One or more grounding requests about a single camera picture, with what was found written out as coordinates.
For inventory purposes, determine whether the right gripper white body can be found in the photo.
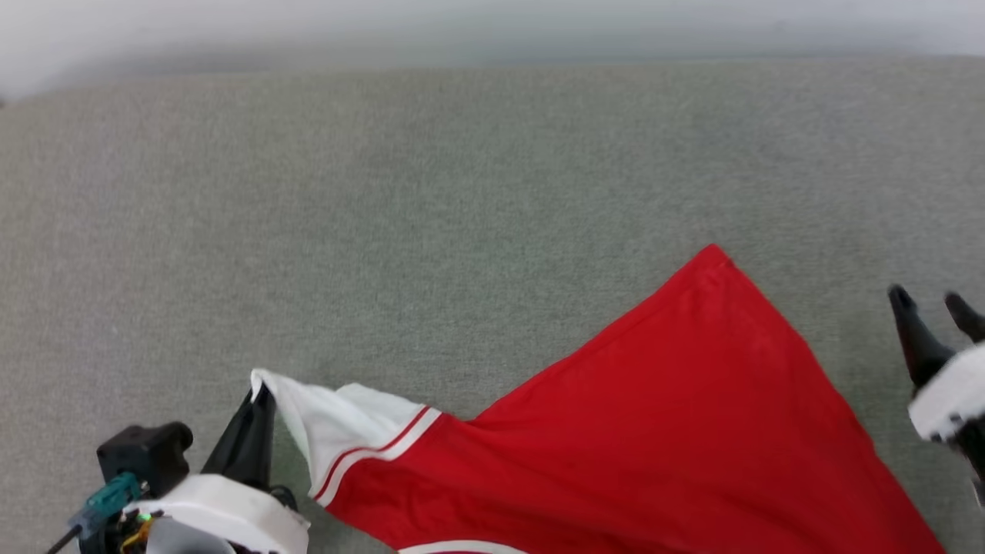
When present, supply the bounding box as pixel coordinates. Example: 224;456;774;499
908;345;985;509

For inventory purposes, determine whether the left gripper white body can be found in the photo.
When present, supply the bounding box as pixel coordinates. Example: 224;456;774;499
123;472;311;554

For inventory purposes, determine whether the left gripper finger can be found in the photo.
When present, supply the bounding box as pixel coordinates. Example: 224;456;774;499
202;389;264;484
252;382;279;493

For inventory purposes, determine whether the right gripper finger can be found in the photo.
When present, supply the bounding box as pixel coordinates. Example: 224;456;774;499
887;284;957;390
944;292;985;345

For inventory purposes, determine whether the red and white garment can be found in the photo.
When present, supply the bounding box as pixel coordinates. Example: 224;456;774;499
250;243;949;554

